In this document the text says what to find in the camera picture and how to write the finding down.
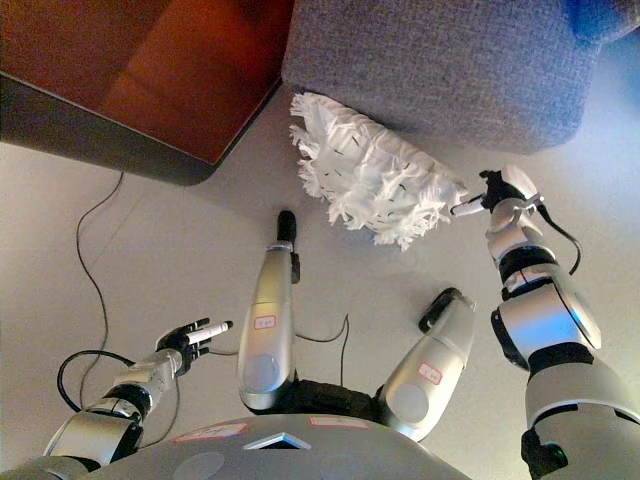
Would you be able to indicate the brown wooden cabinet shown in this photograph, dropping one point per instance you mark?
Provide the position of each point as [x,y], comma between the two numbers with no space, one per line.
[125,75]

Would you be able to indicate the grey fabric armchair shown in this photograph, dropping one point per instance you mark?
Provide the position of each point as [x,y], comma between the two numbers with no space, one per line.
[450,65]

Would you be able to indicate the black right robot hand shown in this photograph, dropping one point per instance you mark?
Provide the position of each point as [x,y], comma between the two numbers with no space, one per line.
[500,192]

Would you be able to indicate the silver robot leg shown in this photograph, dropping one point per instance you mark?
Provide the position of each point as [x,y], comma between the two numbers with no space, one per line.
[430,365]
[267,320]

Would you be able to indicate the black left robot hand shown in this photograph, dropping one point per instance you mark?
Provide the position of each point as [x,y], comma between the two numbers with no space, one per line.
[177,340]

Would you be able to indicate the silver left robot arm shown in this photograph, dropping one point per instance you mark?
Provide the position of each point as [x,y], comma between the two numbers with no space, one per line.
[100,415]

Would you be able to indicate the white fringed pillow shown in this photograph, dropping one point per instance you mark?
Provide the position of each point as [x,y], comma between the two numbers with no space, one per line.
[370,175]

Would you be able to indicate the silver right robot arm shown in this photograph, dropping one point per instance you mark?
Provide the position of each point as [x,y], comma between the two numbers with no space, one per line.
[555,340]

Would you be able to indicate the grey robot torso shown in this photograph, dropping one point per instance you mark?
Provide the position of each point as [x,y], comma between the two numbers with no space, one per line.
[250,452]

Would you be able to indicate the silver right robot leg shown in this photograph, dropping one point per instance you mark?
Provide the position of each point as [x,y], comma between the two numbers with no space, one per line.
[430,365]

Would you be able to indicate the silver left robot leg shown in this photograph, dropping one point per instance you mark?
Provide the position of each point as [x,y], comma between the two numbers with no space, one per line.
[267,320]

